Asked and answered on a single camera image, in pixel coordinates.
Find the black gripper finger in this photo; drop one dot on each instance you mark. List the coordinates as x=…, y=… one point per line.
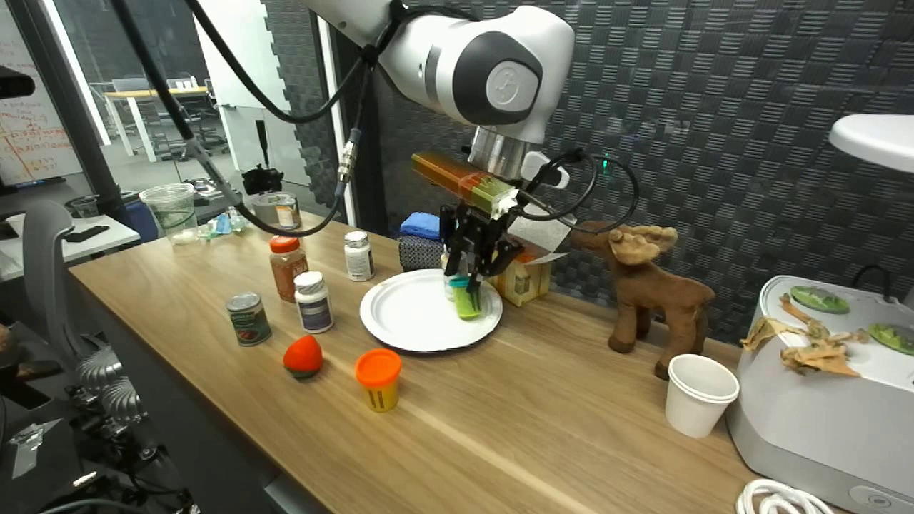
x=499, y=259
x=454, y=259

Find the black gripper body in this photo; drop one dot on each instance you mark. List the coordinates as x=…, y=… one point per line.
x=479, y=230

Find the green tub with teal lid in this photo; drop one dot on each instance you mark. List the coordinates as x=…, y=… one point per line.
x=465, y=302

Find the white plain-label pill bottle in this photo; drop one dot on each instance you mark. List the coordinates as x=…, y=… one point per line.
x=358, y=259

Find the white blue-label pill bottle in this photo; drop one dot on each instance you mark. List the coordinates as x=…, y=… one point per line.
x=315, y=305

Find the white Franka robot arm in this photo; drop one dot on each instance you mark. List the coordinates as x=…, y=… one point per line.
x=437, y=58

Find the white round plate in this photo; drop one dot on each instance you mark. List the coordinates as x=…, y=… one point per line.
x=408, y=315

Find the open yellow cardboard box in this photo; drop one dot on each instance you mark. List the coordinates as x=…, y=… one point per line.
x=531, y=282

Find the blue sponge cloth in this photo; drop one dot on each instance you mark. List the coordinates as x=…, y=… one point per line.
x=417, y=226

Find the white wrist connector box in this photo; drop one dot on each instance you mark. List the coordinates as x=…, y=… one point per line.
x=542, y=172

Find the brown plush moose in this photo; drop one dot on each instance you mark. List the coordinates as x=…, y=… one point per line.
x=658, y=296

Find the spice jar with orange lid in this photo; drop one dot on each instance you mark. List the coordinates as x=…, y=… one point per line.
x=288, y=272

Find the red toy tomato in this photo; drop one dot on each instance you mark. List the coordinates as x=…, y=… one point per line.
x=302, y=359

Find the black clamp stand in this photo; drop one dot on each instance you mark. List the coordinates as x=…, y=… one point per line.
x=261, y=177

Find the green-label tin can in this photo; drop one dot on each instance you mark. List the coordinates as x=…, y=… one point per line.
x=248, y=322

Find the clear plastic bottle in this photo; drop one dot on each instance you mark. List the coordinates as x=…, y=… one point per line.
x=215, y=230

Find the white paper cup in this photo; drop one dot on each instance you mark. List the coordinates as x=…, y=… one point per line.
x=699, y=402

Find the translucent plastic container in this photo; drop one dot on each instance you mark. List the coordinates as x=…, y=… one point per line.
x=168, y=209

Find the green round pod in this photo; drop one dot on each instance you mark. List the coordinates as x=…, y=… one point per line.
x=894, y=340
x=817, y=302

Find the dried brown leaves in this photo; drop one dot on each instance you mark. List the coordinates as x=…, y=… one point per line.
x=808, y=359

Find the white and grey appliance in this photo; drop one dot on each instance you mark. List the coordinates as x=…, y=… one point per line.
x=817, y=417

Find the white side desk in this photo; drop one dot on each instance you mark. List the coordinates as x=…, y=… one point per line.
x=95, y=247

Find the grey and black machinery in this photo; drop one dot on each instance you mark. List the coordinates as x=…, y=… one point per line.
x=102, y=389

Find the grey office chair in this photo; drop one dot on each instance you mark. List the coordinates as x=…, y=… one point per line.
x=42, y=276

